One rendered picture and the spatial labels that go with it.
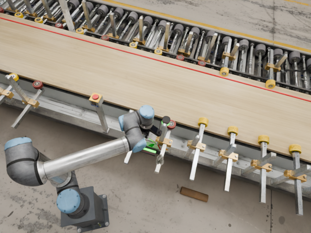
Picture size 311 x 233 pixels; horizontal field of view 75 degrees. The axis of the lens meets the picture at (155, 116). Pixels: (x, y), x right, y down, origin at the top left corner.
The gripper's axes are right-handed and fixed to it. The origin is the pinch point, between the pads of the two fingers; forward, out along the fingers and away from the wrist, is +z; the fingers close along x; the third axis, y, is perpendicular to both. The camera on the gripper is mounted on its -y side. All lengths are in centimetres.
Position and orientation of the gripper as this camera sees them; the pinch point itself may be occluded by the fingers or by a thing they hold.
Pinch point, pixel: (147, 137)
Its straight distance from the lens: 152.5
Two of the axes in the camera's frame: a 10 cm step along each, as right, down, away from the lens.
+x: -2.9, 8.1, -5.0
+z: -0.8, 5.0, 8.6
